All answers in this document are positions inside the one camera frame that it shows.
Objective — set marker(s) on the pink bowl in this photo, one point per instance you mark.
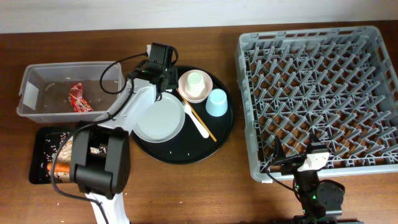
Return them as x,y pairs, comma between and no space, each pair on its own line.
204,94

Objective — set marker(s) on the red snack wrapper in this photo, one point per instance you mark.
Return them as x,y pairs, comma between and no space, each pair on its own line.
77,100

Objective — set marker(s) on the grey dishwasher rack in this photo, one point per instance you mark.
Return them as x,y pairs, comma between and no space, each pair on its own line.
337,83

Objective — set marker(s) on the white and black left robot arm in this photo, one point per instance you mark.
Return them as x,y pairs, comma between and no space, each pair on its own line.
101,163

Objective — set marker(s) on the orange carrot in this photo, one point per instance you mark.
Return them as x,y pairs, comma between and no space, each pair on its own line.
59,167

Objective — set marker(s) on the wooden chopstick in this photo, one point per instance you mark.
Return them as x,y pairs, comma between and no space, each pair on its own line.
197,116

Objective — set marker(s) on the rice and peanut shell waste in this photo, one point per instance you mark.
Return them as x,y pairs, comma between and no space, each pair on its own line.
65,156

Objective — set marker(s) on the grey round plate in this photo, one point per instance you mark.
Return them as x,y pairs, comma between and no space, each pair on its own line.
162,121

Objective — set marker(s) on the round black tray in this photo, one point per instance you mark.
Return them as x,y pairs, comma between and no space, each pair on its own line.
188,146

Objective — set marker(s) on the clear plastic bin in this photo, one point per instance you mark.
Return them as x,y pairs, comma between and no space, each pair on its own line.
45,88

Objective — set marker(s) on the black rectangular tray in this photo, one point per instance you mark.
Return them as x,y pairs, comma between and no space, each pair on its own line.
56,134

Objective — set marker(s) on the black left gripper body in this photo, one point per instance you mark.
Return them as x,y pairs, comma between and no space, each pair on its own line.
173,74

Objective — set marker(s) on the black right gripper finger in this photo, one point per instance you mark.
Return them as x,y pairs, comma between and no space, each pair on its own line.
314,141
278,149

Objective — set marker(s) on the cream plastic cup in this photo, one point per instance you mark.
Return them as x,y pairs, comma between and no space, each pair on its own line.
195,84

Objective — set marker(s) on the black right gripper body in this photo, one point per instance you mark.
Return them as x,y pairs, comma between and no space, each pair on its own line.
291,165

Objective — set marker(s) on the light blue plastic cup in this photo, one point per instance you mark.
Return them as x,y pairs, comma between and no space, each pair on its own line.
217,103

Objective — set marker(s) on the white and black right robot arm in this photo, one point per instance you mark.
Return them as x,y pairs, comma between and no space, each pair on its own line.
321,200

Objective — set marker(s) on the white plastic fork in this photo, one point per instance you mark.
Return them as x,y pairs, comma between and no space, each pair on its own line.
188,110

